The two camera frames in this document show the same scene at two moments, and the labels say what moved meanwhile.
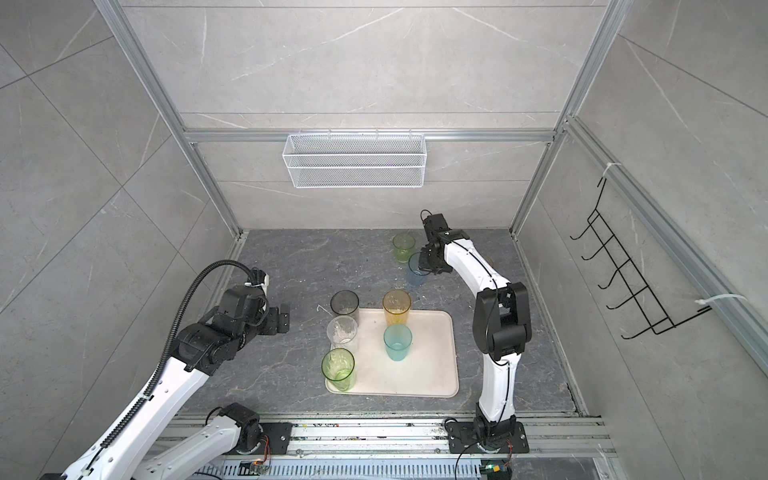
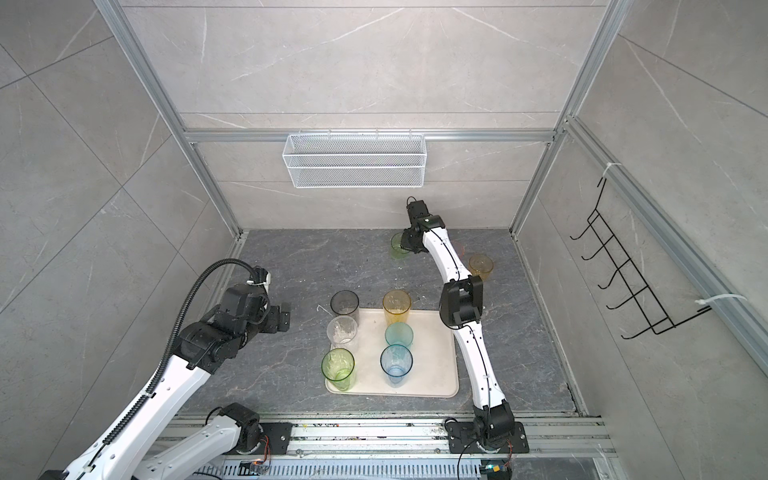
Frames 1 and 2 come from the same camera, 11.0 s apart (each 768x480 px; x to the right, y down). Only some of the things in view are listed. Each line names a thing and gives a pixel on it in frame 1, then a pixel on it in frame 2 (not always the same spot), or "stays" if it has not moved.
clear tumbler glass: (341, 332) stays
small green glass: (403, 245) stays
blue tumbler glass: (416, 275) to (396, 360)
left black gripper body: (266, 323) stays
